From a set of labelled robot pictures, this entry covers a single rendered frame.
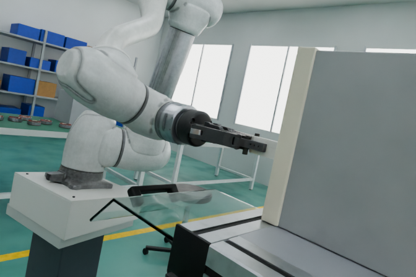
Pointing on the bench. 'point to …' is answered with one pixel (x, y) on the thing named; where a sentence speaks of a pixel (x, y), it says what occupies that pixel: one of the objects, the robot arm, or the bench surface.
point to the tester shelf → (252, 251)
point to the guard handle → (151, 189)
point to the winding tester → (350, 157)
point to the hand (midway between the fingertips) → (268, 148)
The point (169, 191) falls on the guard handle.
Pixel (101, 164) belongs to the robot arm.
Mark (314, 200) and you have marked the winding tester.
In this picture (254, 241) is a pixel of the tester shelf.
